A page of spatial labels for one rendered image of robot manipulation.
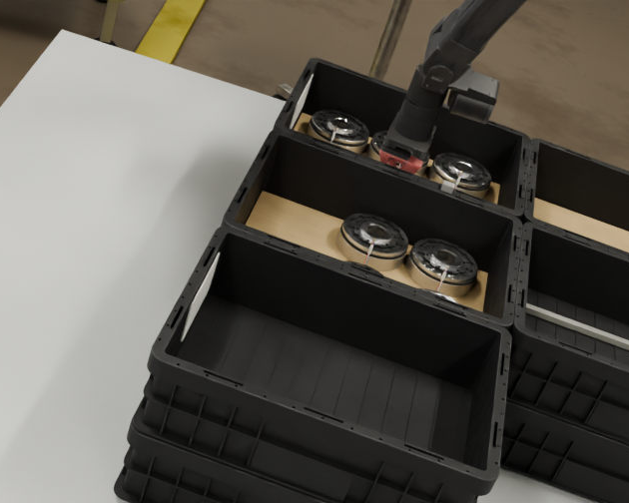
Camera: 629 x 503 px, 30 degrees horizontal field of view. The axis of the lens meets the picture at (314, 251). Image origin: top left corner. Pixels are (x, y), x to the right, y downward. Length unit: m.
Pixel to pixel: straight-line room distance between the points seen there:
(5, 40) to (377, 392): 2.62
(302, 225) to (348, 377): 0.33
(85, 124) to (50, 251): 0.39
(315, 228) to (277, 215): 0.06
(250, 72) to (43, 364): 2.64
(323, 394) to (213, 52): 2.82
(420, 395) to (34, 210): 0.69
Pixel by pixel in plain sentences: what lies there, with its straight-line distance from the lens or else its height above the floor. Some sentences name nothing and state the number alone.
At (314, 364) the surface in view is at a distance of 1.51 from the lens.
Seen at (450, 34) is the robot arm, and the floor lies 1.16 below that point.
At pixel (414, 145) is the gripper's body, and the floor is 0.96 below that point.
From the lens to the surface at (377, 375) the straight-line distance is 1.53.
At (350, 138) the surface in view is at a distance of 1.99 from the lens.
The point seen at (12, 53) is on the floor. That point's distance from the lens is 3.86.
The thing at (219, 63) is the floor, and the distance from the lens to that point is 4.12.
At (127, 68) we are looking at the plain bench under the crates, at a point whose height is 0.70.
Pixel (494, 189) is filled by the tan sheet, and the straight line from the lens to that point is 2.07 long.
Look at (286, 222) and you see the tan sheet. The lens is 1.76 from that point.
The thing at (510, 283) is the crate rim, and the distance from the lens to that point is 1.63.
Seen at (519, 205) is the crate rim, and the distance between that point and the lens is 1.83.
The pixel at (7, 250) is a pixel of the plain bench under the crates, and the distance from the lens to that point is 1.78.
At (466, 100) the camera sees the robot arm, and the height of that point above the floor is 1.05.
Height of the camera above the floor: 1.75
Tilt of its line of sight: 32 degrees down
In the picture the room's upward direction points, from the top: 20 degrees clockwise
